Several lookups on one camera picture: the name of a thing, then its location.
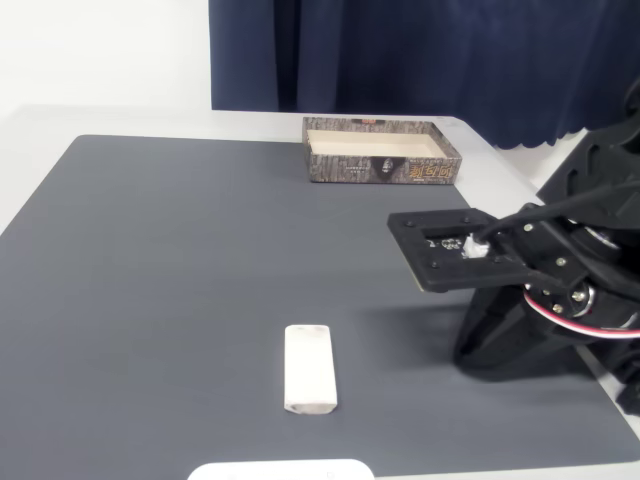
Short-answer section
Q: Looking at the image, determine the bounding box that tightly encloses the white rectangular block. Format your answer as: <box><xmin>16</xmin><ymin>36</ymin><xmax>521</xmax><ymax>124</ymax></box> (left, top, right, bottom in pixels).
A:
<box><xmin>283</xmin><ymin>324</ymin><xmax>340</xmax><ymax>417</ymax></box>

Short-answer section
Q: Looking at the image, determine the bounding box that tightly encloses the navy blue curtain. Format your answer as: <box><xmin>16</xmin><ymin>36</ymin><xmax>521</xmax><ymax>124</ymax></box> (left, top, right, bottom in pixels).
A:
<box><xmin>207</xmin><ymin>0</ymin><xmax>640</xmax><ymax>151</ymax></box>

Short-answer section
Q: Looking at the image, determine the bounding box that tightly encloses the bark-pattern open cardboard box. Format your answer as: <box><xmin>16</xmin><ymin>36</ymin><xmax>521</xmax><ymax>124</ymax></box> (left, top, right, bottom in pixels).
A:
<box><xmin>301</xmin><ymin>116</ymin><xmax>463</xmax><ymax>186</ymax></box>

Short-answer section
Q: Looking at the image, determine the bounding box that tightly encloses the red white gripper servo wire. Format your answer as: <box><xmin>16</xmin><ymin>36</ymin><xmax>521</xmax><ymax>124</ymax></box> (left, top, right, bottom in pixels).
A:
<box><xmin>522</xmin><ymin>289</ymin><xmax>640</xmax><ymax>342</ymax></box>

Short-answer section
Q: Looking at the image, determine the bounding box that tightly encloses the dark grey desk mat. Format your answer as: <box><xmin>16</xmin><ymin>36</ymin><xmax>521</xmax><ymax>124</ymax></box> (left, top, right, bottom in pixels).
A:
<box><xmin>0</xmin><ymin>133</ymin><xmax>640</xmax><ymax>479</ymax></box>

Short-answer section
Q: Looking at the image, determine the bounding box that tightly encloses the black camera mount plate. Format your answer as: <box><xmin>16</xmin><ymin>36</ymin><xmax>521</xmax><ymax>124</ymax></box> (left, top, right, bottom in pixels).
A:
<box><xmin>387</xmin><ymin>207</ymin><xmax>534</xmax><ymax>294</ymax></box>

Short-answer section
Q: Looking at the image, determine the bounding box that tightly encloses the white rounded device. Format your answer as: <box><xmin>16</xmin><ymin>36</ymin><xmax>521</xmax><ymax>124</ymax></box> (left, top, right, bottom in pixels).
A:
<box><xmin>187</xmin><ymin>458</ymin><xmax>376</xmax><ymax>480</ymax></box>

